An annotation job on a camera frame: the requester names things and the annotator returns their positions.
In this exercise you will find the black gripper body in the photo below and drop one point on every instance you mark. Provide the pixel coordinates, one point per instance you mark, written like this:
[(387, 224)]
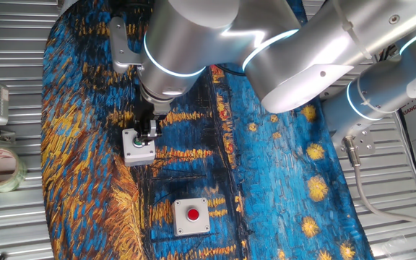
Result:
[(146, 115)]

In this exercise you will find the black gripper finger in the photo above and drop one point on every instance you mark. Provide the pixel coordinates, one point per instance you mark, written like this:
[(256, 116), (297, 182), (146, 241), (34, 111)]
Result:
[(154, 130), (141, 131)]

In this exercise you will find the white box green button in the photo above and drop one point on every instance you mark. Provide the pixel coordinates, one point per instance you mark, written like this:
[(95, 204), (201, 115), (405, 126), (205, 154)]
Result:
[(139, 155)]

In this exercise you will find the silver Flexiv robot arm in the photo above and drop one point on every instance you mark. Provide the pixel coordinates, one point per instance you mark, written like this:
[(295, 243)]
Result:
[(284, 65)]

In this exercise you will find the white box red button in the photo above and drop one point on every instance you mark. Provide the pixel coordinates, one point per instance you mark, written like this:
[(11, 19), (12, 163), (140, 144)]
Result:
[(191, 216)]

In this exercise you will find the starry night painting cloth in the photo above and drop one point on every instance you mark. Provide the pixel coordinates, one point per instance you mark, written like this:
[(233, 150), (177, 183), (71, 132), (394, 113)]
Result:
[(265, 162)]

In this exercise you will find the clear tape roll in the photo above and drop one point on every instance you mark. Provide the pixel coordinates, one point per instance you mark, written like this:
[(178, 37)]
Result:
[(11, 182)]

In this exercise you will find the brown wooden board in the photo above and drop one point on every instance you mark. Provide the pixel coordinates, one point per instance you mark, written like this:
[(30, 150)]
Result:
[(385, 56)]

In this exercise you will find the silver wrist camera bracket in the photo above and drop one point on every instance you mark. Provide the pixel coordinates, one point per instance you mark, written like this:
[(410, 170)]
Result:
[(121, 50)]

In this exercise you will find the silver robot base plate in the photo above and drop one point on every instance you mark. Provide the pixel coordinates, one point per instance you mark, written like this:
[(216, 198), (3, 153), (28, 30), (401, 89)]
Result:
[(365, 142)]

